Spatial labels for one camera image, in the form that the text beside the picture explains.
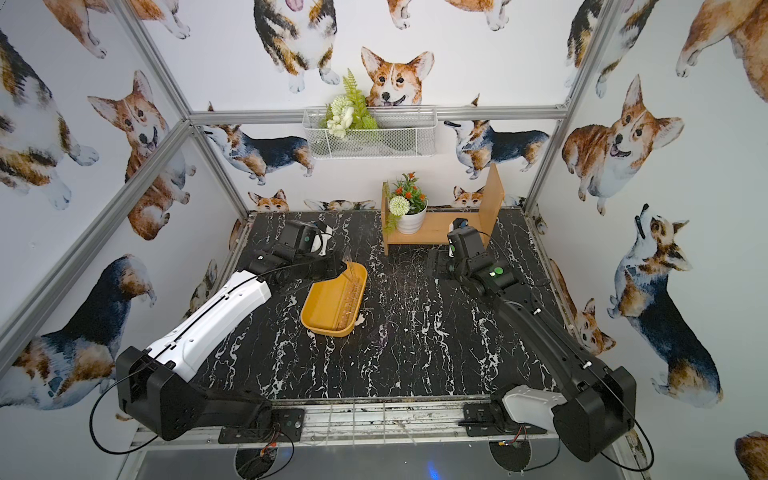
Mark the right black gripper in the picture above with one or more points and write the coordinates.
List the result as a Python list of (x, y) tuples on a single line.
[(444, 264)]

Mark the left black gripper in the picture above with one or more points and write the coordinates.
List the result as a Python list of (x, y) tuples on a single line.
[(327, 267)]

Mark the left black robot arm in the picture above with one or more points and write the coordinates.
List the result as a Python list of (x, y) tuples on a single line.
[(155, 384)]

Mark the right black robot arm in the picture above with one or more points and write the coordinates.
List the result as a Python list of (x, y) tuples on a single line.
[(598, 403)]

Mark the yellow plastic storage box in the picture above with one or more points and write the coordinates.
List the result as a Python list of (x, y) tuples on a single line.
[(321, 307)]

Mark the wooden shelf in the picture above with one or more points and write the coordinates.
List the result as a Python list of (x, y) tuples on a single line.
[(436, 224)]

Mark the white potted plant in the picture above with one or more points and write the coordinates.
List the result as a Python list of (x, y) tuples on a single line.
[(405, 205)]

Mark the green fern white flowers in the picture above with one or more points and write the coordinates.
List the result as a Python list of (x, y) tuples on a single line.
[(349, 111)]

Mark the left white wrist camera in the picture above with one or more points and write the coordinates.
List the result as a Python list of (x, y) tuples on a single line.
[(301, 237)]

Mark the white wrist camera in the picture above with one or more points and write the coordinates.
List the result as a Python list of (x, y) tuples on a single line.
[(301, 237), (465, 242)]

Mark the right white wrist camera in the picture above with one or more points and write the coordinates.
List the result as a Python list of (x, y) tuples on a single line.
[(465, 242)]

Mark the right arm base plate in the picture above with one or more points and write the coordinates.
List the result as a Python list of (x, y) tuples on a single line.
[(490, 419)]

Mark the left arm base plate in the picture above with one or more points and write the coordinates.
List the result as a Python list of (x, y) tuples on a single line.
[(287, 423)]

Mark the white wire wall basket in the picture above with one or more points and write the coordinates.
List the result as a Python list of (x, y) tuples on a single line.
[(400, 132)]

